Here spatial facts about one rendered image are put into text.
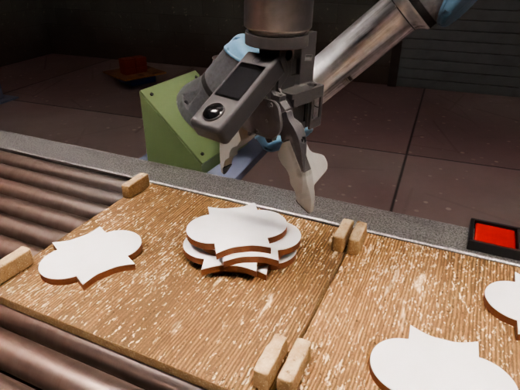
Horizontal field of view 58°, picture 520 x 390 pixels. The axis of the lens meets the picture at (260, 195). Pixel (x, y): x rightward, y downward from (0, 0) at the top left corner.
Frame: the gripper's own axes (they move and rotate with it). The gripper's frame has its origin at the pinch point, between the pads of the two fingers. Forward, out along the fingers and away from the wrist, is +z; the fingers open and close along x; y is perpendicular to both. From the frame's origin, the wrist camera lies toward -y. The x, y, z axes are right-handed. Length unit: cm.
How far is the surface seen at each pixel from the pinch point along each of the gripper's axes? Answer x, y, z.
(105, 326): 5.6, -20.9, 11.8
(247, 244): 0.5, -1.8, 7.1
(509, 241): -24.1, 32.0, 11.5
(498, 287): -27.0, 16.5, 9.6
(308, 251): -3.1, 7.7, 11.5
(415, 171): 74, 240, 107
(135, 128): 282, 161, 114
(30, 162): 64, -4, 15
